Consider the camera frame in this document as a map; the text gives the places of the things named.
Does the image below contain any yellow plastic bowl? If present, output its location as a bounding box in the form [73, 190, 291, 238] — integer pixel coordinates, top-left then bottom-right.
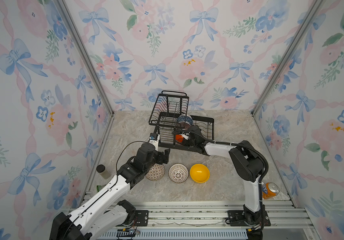
[190, 164, 210, 184]

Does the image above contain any orange soda can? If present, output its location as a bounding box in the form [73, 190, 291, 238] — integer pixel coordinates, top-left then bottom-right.
[262, 182, 280, 200]

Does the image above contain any aluminium frame post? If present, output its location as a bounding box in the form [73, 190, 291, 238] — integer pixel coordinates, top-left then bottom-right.
[252, 0, 324, 117]
[53, 0, 114, 116]

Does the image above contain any brown dotted pattern bowl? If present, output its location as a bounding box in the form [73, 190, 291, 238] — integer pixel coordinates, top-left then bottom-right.
[145, 164, 165, 181]

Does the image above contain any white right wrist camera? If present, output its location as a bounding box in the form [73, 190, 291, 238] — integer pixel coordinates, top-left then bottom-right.
[181, 134, 190, 140]

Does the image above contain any orange plastic bowl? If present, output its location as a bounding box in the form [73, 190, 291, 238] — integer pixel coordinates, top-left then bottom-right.
[175, 134, 186, 144]

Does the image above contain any small dark spice jar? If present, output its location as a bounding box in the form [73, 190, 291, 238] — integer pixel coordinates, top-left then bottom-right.
[96, 164, 111, 180]

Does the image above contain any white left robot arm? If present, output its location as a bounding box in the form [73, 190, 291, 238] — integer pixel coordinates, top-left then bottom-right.
[49, 142, 170, 240]

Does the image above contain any aluminium frame post left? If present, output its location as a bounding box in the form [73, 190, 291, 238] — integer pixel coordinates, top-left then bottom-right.
[53, 0, 114, 116]

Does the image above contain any aluminium frame post right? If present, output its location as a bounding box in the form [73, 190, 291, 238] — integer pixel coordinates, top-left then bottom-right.
[252, 0, 324, 117]

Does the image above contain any black wire dish rack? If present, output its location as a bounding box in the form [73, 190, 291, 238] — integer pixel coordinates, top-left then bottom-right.
[148, 91, 215, 155]

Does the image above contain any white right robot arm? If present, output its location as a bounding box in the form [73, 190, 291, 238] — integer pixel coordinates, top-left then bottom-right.
[181, 126, 269, 231]

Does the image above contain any blue triangle pattern bowl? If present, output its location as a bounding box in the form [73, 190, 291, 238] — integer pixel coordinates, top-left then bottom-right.
[177, 114, 194, 127]

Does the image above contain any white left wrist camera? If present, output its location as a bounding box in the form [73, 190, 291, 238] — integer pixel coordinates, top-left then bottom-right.
[148, 133, 160, 151]

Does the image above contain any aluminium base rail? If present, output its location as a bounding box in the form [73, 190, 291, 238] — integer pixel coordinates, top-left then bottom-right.
[93, 200, 314, 240]

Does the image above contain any white lattice pattern bowl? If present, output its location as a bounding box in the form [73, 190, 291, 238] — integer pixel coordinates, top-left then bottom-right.
[168, 164, 189, 184]

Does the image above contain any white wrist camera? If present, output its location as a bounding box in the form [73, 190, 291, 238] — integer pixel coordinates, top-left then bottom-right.
[181, 134, 190, 140]
[148, 133, 160, 151]

